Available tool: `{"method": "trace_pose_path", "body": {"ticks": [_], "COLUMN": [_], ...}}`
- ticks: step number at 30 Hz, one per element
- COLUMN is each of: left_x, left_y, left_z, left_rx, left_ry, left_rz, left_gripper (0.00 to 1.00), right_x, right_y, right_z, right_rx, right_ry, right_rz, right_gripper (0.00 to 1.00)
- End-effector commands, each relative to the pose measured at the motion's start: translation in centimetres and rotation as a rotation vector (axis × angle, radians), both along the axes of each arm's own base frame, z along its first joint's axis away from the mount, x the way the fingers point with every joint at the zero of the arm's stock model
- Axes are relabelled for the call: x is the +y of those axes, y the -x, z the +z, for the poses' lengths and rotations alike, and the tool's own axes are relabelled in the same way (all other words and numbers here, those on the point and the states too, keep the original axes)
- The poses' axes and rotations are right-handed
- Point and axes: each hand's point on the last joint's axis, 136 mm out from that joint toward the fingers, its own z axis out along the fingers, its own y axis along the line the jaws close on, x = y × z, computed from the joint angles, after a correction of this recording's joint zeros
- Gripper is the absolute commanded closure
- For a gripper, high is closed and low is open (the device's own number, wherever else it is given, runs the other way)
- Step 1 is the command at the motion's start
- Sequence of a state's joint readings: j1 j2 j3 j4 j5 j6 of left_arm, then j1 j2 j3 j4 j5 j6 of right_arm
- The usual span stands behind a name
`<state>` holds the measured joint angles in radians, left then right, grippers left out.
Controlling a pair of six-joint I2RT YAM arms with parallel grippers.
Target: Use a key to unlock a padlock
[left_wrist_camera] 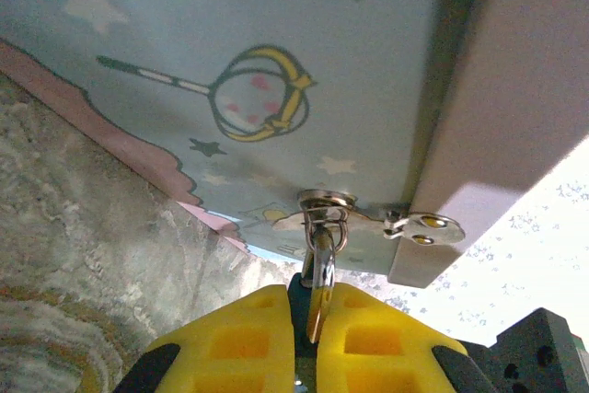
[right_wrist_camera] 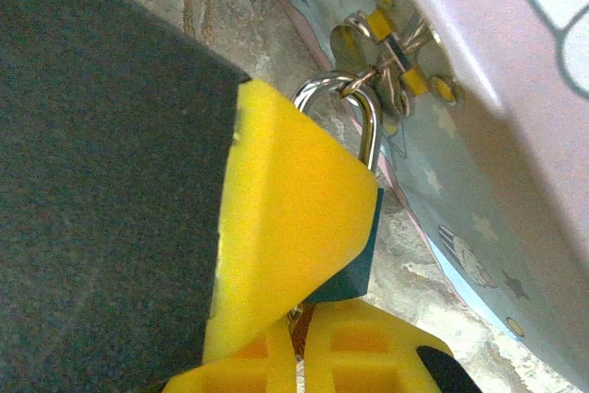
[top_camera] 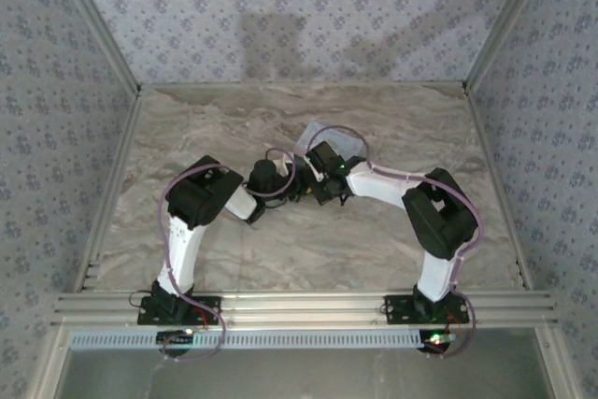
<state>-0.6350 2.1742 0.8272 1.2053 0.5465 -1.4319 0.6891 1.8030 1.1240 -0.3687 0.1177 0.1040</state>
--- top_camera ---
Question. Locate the aluminium front frame rail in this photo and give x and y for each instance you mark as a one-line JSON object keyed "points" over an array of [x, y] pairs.
{"points": [[303, 308]]}

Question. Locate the aluminium corner frame post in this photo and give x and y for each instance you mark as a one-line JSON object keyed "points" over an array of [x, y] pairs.
{"points": [[95, 20], [507, 20]]}

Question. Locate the aluminium back frame rail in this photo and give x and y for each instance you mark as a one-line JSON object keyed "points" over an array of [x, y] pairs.
{"points": [[303, 85]]}

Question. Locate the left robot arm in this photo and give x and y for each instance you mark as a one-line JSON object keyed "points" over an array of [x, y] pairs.
{"points": [[180, 249]]}

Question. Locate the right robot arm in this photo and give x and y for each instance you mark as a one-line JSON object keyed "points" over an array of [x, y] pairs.
{"points": [[437, 273]]}

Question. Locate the light blue plastic bag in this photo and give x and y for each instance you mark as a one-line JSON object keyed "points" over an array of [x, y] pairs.
{"points": [[343, 139]]}

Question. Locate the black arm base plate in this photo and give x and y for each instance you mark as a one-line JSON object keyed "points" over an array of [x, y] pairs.
{"points": [[146, 312], [397, 310]]}

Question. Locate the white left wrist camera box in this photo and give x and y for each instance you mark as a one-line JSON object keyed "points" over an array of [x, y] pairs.
{"points": [[282, 164]]}

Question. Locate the black control board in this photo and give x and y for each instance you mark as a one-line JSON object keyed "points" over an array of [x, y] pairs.
{"points": [[437, 340], [175, 339]]}

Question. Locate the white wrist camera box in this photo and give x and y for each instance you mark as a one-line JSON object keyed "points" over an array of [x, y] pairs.
{"points": [[312, 170], [282, 164]]}

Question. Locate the aluminium side frame rail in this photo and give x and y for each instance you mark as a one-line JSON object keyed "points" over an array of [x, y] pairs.
{"points": [[497, 184], [112, 184]]}

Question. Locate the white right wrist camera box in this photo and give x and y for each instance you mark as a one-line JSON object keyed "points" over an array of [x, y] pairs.
{"points": [[312, 170]]}

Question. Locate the aluminium lower frame post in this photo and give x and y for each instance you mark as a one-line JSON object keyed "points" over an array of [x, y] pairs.
{"points": [[51, 361], [553, 361]]}

